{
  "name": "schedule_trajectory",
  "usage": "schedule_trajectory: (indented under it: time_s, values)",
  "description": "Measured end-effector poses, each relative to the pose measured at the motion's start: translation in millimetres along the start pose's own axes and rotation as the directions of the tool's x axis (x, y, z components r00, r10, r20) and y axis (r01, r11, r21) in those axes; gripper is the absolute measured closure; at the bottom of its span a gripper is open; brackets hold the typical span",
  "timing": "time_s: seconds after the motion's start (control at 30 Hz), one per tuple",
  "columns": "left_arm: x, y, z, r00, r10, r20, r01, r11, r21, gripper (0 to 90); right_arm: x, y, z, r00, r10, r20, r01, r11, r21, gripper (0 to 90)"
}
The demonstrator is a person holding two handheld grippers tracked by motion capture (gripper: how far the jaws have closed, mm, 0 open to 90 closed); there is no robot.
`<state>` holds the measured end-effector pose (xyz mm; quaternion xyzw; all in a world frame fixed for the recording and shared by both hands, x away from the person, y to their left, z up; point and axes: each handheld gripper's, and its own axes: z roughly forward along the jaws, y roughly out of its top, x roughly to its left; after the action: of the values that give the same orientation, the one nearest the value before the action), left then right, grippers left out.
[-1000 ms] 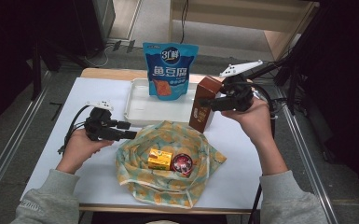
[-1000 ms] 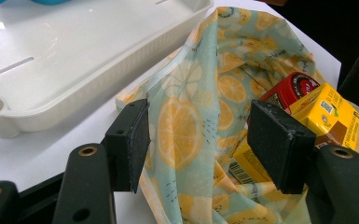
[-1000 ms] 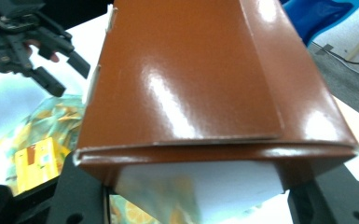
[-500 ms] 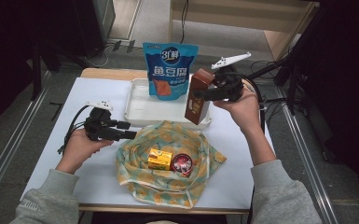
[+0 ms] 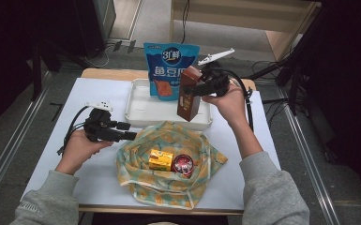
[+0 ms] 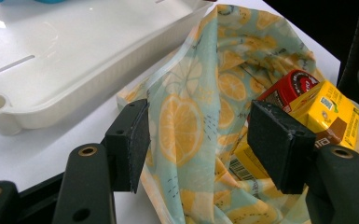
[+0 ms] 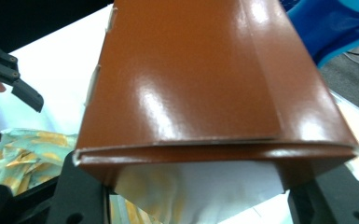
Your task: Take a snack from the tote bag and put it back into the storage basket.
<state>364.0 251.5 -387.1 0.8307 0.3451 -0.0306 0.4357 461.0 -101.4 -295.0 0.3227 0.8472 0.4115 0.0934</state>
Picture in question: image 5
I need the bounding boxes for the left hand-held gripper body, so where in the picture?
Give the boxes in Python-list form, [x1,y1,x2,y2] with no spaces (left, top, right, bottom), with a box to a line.
[83,100,118,143]

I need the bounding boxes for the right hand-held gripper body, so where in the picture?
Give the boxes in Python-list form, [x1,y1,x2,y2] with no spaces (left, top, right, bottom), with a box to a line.
[197,47,235,98]

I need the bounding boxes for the brown drink carton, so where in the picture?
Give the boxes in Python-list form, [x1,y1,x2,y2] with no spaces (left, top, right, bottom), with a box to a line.
[176,65,203,123]

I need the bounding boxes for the white plastic tray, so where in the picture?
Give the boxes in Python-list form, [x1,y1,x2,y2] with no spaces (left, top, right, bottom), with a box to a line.
[124,78,214,131]

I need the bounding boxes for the blue snack pouch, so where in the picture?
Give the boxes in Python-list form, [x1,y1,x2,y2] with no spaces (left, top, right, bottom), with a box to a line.
[143,41,201,101]

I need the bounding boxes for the yellow drink carton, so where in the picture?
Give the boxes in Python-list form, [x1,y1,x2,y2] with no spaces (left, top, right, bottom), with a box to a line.
[148,148,174,173]

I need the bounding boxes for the floral fabric tote bag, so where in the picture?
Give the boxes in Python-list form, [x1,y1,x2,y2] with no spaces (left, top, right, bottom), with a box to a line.
[115,121,229,210]

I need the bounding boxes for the person's right hand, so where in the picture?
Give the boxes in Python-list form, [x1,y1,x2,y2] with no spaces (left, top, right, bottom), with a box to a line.
[201,83,248,128]

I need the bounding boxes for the person's left hand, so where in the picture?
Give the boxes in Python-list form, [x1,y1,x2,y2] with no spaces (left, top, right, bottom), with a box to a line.
[55,128,114,176]

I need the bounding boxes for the white table cover sheet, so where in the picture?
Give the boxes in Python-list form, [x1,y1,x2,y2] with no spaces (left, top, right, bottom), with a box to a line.
[23,77,280,211]

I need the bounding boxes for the wooden table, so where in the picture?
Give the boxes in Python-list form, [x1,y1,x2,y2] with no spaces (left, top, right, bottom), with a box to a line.
[78,67,257,217]

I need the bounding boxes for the red round can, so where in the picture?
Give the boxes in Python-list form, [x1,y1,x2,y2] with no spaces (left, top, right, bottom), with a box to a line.
[172,154,195,176]

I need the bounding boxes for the light wooden shelf unit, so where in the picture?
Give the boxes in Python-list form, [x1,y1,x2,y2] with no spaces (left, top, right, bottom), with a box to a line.
[168,0,323,62]

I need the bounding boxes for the black tripod stand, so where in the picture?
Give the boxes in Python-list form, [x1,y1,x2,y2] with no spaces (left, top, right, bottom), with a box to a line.
[243,6,326,116]

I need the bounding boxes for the black metal stand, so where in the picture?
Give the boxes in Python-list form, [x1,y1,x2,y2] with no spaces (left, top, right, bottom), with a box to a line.
[27,37,92,101]

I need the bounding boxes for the grey cabinet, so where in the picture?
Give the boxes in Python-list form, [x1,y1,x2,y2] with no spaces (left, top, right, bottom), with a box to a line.
[92,0,117,40]

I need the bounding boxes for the black floor cable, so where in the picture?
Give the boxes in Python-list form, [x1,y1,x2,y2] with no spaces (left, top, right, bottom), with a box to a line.
[251,60,282,79]

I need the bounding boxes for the white floor cable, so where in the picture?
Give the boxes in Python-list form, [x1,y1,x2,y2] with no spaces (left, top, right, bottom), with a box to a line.
[83,43,115,69]

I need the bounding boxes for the black hanging cable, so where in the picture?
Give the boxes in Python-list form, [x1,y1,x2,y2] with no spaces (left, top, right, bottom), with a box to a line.
[180,0,191,45]

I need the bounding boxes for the metal floor rail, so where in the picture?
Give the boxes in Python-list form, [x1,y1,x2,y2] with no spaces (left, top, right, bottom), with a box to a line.
[276,87,341,225]
[0,71,54,217]

